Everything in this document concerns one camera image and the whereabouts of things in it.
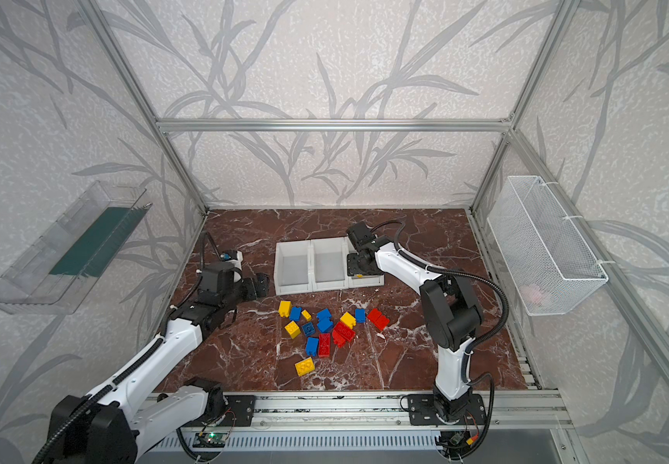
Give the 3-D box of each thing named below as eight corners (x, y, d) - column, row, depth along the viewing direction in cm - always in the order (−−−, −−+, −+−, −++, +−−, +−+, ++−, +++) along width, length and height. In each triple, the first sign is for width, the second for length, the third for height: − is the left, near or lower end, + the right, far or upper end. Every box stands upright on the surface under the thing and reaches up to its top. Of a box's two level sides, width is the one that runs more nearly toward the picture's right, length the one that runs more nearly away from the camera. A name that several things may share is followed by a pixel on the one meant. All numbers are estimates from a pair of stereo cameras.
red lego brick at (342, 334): (326, 336, 88) (326, 333, 86) (340, 322, 91) (340, 318, 89) (342, 351, 85) (342, 348, 83) (356, 335, 88) (356, 332, 86)
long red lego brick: (317, 357, 84) (317, 354, 82) (319, 335, 88) (318, 333, 86) (329, 357, 84) (329, 354, 82) (330, 335, 88) (330, 333, 86)
